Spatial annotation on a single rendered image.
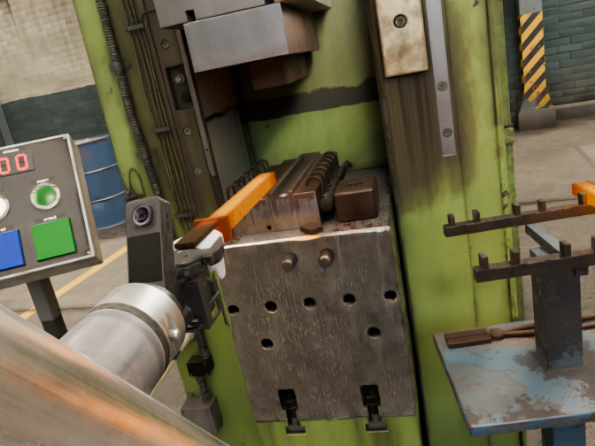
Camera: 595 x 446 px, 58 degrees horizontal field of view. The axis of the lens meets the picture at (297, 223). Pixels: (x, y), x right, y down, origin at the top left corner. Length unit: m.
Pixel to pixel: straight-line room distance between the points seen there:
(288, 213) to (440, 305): 0.46
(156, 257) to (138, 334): 0.12
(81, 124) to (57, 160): 7.69
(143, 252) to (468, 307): 0.93
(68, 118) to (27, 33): 1.32
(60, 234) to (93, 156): 4.45
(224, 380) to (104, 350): 1.12
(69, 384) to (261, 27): 0.92
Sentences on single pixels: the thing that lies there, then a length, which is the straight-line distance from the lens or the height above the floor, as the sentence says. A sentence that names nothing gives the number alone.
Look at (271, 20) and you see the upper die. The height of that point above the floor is 1.34.
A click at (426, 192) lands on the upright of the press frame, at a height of 0.92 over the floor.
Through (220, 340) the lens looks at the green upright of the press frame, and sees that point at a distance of 1.49.
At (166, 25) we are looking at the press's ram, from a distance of 1.15.
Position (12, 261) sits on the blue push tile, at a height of 0.99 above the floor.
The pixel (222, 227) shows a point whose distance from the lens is 0.74.
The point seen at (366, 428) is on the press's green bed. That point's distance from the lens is 1.31.
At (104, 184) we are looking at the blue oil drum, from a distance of 5.65.
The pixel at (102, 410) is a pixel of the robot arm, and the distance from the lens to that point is 0.25.
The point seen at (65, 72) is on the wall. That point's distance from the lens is 8.92.
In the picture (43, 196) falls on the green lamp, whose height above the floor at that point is 1.09.
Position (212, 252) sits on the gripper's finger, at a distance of 0.63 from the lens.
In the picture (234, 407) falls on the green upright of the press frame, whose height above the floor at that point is 0.36.
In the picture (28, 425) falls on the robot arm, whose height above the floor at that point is 1.15.
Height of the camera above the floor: 1.26
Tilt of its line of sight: 17 degrees down
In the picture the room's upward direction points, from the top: 11 degrees counter-clockwise
